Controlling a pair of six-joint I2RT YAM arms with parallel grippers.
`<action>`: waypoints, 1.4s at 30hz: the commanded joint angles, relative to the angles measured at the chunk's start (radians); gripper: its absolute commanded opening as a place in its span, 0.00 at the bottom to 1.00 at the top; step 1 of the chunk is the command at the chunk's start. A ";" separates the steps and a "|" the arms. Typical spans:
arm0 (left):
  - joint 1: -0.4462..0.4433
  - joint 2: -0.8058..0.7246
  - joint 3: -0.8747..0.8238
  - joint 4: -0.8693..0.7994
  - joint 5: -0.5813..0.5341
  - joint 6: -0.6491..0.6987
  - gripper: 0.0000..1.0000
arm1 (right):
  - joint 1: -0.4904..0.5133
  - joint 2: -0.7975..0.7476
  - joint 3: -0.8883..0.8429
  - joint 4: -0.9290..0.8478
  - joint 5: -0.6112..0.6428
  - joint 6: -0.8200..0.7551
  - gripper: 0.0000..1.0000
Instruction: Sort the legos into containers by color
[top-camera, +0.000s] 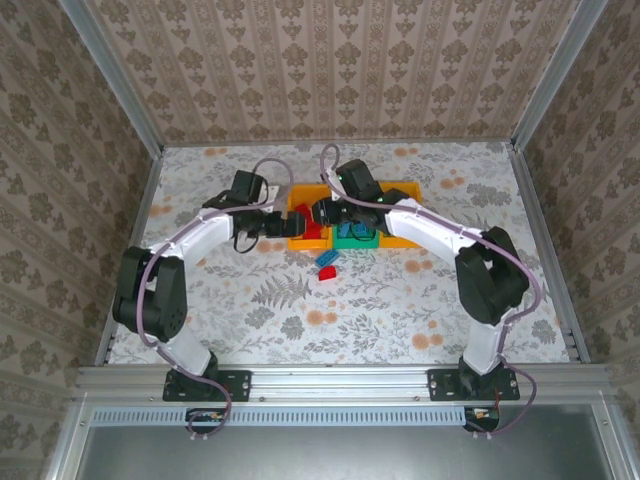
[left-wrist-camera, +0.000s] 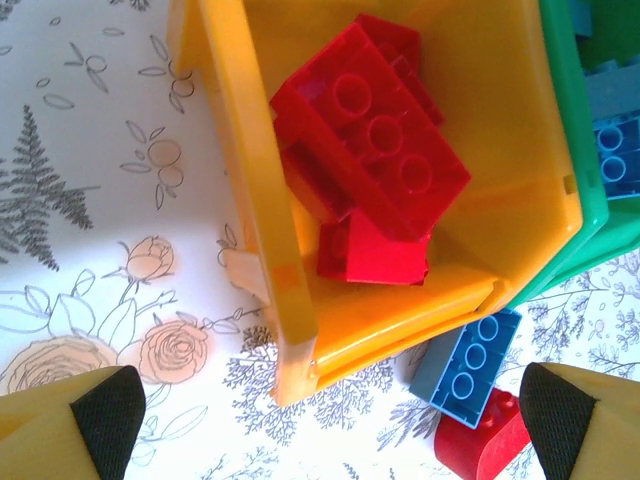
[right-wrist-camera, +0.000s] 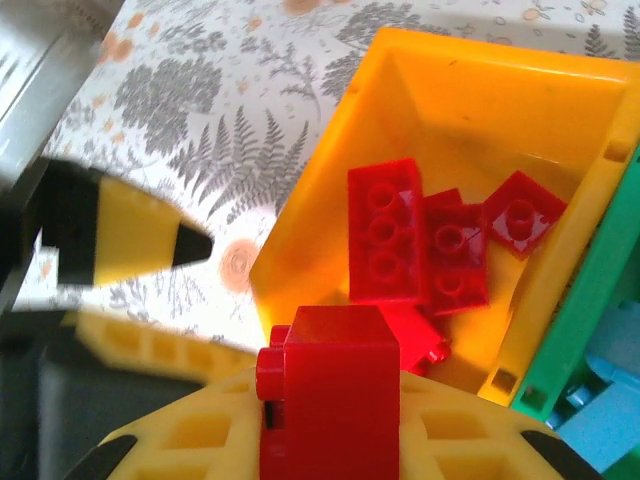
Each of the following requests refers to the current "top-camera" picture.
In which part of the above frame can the orange plastic bin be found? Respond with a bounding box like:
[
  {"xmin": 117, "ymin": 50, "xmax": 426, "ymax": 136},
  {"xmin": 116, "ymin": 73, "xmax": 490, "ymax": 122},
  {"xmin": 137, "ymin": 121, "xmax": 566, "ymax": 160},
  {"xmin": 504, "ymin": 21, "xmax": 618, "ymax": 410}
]
[
  {"xmin": 287, "ymin": 183, "xmax": 334, "ymax": 251},
  {"xmin": 374, "ymin": 180, "xmax": 422, "ymax": 250}
]

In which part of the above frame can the green plastic bin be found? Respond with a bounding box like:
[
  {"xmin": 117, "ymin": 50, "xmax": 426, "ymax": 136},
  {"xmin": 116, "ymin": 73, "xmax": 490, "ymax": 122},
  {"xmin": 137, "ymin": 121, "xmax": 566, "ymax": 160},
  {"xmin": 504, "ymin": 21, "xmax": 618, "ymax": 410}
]
[{"xmin": 332, "ymin": 222, "xmax": 381, "ymax": 250}]

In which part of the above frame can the floral table cover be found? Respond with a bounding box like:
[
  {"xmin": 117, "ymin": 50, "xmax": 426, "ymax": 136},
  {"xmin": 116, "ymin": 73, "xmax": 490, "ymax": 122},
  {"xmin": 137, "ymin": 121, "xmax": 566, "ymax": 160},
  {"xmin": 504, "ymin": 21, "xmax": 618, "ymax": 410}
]
[{"xmin": 107, "ymin": 141, "xmax": 574, "ymax": 366}]

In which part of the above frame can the black connector board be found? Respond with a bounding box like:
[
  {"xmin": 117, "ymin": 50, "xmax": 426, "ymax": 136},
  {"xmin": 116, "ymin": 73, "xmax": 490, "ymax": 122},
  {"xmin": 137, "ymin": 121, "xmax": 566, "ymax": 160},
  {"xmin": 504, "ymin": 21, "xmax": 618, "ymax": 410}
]
[
  {"xmin": 463, "ymin": 405, "xmax": 501, "ymax": 432},
  {"xmin": 185, "ymin": 407, "xmax": 226, "ymax": 427}
]

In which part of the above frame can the grey metal panel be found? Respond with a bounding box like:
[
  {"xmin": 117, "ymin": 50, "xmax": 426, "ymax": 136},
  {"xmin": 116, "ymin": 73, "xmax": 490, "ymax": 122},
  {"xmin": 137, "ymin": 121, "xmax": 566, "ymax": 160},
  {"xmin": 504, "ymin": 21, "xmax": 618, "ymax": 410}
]
[{"xmin": 74, "ymin": 424, "xmax": 616, "ymax": 480}]

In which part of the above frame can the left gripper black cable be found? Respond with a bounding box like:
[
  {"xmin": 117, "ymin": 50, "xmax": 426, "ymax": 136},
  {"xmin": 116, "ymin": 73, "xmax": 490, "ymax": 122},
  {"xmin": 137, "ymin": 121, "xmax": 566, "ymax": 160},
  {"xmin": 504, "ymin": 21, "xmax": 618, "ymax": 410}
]
[{"xmin": 233, "ymin": 232, "xmax": 261, "ymax": 254}]

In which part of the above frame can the aluminium rear rail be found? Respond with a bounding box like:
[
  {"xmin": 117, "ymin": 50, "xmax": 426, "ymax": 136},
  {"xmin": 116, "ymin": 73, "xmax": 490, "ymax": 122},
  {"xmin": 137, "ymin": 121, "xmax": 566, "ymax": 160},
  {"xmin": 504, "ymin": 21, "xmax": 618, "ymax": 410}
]
[{"xmin": 162, "ymin": 138, "xmax": 516, "ymax": 149}]

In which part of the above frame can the aluminium side rail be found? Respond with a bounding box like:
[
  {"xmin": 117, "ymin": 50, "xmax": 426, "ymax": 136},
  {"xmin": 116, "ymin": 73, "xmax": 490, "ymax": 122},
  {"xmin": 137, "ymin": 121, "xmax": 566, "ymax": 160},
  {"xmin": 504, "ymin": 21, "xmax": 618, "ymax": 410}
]
[
  {"xmin": 507, "ymin": 141, "xmax": 594, "ymax": 365},
  {"xmin": 94, "ymin": 144, "xmax": 166, "ymax": 366}
]

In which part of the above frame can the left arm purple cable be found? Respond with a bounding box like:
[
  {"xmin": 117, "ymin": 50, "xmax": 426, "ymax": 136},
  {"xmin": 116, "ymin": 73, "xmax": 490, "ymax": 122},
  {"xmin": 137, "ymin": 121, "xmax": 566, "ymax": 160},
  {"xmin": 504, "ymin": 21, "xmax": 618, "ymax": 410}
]
[{"xmin": 137, "ymin": 157, "xmax": 296, "ymax": 444}]

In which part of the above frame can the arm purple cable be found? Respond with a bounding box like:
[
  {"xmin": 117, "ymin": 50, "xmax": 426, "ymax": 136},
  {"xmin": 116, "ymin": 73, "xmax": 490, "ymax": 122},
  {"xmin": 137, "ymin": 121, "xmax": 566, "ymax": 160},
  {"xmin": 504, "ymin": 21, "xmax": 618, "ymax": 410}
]
[
  {"xmin": 319, "ymin": 143, "xmax": 546, "ymax": 441},
  {"xmin": 137, "ymin": 157, "xmax": 296, "ymax": 444}
]

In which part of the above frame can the aluminium mounting rail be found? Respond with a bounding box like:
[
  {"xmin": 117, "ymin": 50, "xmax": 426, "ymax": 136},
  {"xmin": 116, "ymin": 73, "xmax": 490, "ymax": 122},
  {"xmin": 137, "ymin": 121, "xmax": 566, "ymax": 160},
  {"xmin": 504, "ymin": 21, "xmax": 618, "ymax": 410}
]
[{"xmin": 74, "ymin": 363, "xmax": 614, "ymax": 401}]

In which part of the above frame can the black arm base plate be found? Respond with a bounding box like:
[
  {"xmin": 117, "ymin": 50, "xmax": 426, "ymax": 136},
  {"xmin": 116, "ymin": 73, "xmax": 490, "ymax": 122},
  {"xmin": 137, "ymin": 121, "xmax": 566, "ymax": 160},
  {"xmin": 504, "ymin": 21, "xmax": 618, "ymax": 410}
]
[
  {"xmin": 162, "ymin": 368, "xmax": 252, "ymax": 404},
  {"xmin": 426, "ymin": 368, "xmax": 521, "ymax": 403}
]

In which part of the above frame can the slotted white cable duct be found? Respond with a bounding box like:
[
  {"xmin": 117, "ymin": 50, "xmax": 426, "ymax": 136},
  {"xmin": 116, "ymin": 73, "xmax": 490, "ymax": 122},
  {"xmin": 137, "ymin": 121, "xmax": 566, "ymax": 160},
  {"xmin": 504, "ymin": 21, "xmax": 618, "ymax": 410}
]
[{"xmin": 91, "ymin": 405, "xmax": 474, "ymax": 427}]

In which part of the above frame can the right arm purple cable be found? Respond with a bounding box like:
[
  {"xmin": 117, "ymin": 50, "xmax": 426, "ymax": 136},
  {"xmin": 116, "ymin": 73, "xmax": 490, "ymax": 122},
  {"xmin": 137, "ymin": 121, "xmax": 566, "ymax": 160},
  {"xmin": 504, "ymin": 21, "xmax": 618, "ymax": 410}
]
[{"xmin": 319, "ymin": 143, "xmax": 546, "ymax": 441}]

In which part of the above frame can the aluminium frame post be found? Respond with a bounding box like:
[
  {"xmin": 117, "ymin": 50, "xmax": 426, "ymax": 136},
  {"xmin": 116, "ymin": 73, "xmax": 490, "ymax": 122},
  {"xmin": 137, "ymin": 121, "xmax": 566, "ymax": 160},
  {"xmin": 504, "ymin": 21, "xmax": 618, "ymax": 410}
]
[
  {"xmin": 510, "ymin": 0, "xmax": 611, "ymax": 151},
  {"xmin": 58, "ymin": 0, "xmax": 165, "ymax": 156}
]

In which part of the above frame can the aluminium frame bar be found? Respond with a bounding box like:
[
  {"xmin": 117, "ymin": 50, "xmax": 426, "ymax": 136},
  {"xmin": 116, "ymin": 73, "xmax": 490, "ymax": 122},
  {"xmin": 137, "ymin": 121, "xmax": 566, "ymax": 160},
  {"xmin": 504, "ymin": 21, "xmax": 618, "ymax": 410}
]
[
  {"xmin": 592, "ymin": 394, "xmax": 634, "ymax": 480},
  {"xmin": 42, "ymin": 392, "xmax": 96, "ymax": 480}
]

